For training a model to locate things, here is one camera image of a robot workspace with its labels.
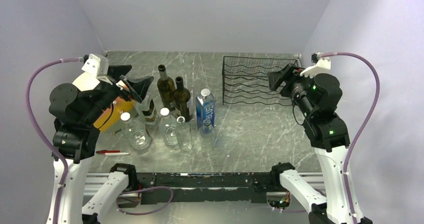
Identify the small clear glass bottle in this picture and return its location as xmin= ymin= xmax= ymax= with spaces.
xmin=199 ymin=119 xmax=215 ymax=140

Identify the clear round bottle white cap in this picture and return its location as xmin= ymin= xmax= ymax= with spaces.
xmin=120 ymin=112 xmax=152 ymax=150

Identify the black wire wine rack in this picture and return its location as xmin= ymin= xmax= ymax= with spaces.
xmin=222 ymin=56 xmax=298 ymax=107

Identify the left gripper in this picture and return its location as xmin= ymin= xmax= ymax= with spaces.
xmin=82 ymin=64 xmax=154 ymax=123

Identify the clear slim glass bottle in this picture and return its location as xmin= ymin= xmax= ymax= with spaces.
xmin=175 ymin=116 xmax=194 ymax=151

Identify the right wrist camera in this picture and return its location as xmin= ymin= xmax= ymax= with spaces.
xmin=300 ymin=52 xmax=331 ymax=79

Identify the white pen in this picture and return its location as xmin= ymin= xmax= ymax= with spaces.
xmin=104 ymin=152 xmax=130 ymax=156

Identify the clear bottle white cap middle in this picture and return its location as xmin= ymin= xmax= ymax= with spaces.
xmin=158 ymin=108 xmax=178 ymax=146

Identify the white and orange drum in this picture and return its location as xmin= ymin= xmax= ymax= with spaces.
xmin=72 ymin=72 xmax=137 ymax=135

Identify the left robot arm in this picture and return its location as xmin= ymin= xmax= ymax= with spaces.
xmin=46 ymin=65 xmax=154 ymax=223

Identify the red pen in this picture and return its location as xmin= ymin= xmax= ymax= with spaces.
xmin=96 ymin=150 xmax=120 ymax=154

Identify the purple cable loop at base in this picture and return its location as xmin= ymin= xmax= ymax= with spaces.
xmin=115 ymin=186 xmax=174 ymax=216

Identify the dark green wine bottle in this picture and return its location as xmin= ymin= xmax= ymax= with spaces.
xmin=157 ymin=65 xmax=176 ymax=111
xmin=173 ymin=76 xmax=192 ymax=122

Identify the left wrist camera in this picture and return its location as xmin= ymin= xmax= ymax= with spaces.
xmin=81 ymin=54 xmax=109 ymax=77

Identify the dark green wine bottle rear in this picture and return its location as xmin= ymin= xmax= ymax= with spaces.
xmin=157 ymin=65 xmax=176 ymax=111

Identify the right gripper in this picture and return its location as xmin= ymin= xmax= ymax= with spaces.
xmin=266 ymin=62 xmax=319 ymax=118

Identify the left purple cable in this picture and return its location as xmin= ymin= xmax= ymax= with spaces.
xmin=25 ymin=58 xmax=85 ymax=224

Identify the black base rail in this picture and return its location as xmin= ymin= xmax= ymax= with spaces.
xmin=137 ymin=172 xmax=286 ymax=203

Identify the clear bottle with label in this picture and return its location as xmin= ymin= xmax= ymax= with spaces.
xmin=135 ymin=94 xmax=158 ymax=126

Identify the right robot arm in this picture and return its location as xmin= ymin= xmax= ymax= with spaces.
xmin=267 ymin=65 xmax=371 ymax=223

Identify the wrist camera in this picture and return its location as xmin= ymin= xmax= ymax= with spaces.
xmin=300 ymin=52 xmax=331 ymax=79
xmin=81 ymin=54 xmax=109 ymax=77

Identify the dark green wine bottle front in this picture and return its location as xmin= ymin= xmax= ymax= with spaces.
xmin=173 ymin=76 xmax=192 ymax=122

